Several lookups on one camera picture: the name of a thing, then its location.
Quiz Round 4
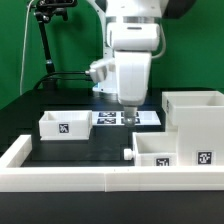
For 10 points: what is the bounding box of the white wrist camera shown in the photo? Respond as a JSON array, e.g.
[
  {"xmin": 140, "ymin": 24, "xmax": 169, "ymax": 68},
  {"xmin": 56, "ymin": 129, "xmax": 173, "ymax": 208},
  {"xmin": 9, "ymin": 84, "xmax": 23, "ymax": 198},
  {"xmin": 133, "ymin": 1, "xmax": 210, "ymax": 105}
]
[{"xmin": 89, "ymin": 58, "xmax": 115, "ymax": 83}]

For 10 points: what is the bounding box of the white U-shaped boundary fence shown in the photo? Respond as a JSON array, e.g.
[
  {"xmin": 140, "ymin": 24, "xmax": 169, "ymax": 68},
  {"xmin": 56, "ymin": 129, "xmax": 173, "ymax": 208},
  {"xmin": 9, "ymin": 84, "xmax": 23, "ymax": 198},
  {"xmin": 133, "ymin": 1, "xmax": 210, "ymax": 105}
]
[{"xmin": 0, "ymin": 135, "xmax": 224, "ymax": 192}]

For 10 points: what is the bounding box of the white marker tag sheet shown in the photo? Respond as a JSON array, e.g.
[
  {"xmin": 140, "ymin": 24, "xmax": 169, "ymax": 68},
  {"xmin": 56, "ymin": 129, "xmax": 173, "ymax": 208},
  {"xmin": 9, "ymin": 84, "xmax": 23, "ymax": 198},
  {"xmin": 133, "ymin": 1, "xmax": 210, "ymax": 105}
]
[{"xmin": 91, "ymin": 110, "xmax": 162, "ymax": 127}]

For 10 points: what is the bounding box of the white drawer box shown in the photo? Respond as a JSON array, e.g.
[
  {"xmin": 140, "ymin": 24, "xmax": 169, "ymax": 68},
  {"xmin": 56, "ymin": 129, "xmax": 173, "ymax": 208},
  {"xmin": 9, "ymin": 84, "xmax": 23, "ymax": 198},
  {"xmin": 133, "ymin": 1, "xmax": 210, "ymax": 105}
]
[
  {"xmin": 124, "ymin": 132, "xmax": 177, "ymax": 166},
  {"xmin": 39, "ymin": 110, "xmax": 92, "ymax": 140}
]

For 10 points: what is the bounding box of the white front drawer box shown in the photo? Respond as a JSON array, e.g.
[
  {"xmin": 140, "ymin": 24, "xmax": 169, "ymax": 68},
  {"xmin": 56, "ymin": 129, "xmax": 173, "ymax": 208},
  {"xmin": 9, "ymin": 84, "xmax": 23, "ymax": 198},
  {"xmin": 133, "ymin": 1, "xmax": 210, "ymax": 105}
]
[{"xmin": 124, "ymin": 132, "xmax": 177, "ymax": 166}]

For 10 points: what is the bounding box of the white drawer cabinet frame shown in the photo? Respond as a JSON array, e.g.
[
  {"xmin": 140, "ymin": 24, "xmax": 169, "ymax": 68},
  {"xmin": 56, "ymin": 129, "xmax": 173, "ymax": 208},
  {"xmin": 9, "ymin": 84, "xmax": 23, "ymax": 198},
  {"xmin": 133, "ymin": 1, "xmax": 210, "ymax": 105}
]
[{"xmin": 162, "ymin": 91, "xmax": 224, "ymax": 166}]

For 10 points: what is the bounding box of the white rear drawer box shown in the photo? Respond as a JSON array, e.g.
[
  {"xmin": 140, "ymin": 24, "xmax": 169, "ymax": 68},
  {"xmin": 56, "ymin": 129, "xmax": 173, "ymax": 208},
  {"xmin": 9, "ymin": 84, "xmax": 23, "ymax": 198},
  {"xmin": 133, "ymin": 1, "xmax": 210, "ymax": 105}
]
[{"xmin": 39, "ymin": 110, "xmax": 92, "ymax": 140}]

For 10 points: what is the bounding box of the black cable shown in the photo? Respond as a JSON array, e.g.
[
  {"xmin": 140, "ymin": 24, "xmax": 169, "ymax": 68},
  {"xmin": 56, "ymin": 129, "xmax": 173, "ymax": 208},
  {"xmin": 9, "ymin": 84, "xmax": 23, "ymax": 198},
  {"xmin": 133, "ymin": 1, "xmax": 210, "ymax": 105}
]
[{"xmin": 33, "ymin": 69, "xmax": 98, "ymax": 90}]

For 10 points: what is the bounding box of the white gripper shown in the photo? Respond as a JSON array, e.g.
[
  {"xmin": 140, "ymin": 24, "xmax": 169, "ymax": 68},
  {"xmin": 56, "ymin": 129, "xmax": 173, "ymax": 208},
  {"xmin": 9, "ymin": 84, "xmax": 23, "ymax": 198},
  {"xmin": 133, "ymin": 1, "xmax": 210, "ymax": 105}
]
[{"xmin": 114, "ymin": 51, "xmax": 152, "ymax": 126}]

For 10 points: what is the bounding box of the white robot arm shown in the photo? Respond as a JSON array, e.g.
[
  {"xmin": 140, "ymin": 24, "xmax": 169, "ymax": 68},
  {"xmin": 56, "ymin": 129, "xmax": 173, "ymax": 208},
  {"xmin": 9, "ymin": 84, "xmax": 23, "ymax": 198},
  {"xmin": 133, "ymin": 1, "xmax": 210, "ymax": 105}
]
[{"xmin": 87, "ymin": 0, "xmax": 196, "ymax": 126}]

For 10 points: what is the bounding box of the white cable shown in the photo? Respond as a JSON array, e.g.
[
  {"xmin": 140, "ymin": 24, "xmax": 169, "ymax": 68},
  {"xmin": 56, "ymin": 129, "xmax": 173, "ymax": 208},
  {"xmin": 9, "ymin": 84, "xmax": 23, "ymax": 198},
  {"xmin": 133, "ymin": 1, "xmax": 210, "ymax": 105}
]
[{"xmin": 19, "ymin": 0, "xmax": 36, "ymax": 96}]

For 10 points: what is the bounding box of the black camera stand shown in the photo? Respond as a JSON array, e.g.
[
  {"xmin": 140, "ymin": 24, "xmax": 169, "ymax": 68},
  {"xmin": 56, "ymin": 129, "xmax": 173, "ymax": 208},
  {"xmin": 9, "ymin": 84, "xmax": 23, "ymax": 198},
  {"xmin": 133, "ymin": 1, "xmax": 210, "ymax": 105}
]
[{"xmin": 29, "ymin": 0, "xmax": 78, "ymax": 90}]

